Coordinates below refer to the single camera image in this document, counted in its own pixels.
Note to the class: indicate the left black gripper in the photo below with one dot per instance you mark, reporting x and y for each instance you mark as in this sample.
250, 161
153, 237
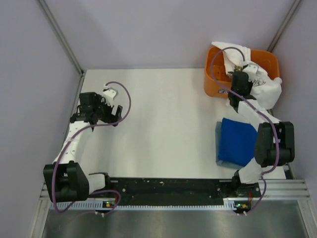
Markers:
110, 118

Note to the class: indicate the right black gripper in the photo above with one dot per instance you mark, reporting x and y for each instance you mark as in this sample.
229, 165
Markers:
250, 84

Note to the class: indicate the white floral t shirt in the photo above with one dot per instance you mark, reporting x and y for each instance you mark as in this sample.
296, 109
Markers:
265, 90

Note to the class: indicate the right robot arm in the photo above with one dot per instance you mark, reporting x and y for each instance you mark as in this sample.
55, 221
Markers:
275, 142

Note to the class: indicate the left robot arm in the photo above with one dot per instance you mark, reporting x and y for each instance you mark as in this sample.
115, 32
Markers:
66, 178

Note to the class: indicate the orange plastic basket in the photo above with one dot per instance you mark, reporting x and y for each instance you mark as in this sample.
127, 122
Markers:
215, 69

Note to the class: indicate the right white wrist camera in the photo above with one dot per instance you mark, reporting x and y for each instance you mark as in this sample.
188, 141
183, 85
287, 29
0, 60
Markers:
251, 69

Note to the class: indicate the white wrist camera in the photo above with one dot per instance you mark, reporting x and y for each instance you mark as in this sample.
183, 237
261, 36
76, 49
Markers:
109, 94
251, 69

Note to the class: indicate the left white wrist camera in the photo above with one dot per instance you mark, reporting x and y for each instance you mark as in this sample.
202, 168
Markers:
109, 94

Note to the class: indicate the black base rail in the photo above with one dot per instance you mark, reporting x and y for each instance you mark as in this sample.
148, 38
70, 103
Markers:
179, 191

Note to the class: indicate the right aluminium corner post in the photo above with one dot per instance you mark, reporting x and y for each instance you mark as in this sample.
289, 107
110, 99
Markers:
285, 23

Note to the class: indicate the aluminium corner post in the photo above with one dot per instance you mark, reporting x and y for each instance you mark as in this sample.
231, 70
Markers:
285, 23
60, 35

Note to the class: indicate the left aluminium corner post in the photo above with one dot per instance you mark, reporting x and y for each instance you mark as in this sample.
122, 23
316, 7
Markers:
60, 35

